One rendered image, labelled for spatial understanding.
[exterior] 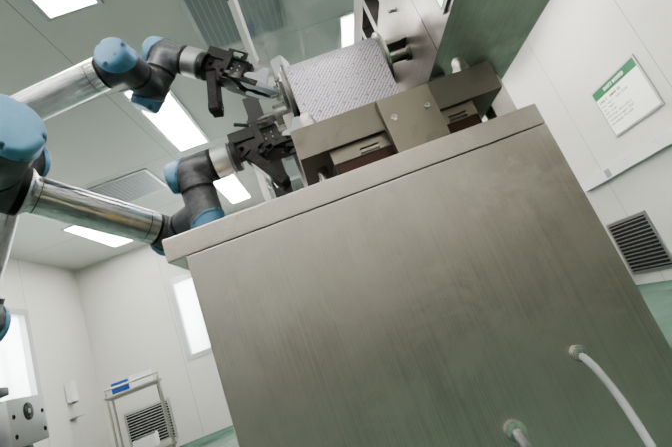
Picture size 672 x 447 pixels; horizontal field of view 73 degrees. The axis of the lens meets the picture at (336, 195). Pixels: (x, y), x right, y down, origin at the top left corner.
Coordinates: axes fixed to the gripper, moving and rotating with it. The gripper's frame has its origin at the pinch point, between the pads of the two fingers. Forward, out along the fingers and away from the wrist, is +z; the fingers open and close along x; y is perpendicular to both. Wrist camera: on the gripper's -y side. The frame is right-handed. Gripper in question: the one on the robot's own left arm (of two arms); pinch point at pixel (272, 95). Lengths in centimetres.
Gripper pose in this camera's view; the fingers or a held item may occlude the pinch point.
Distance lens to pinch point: 116.5
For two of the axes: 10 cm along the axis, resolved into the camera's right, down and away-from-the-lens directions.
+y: 3.4, -9.1, 2.5
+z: 9.4, 3.1, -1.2
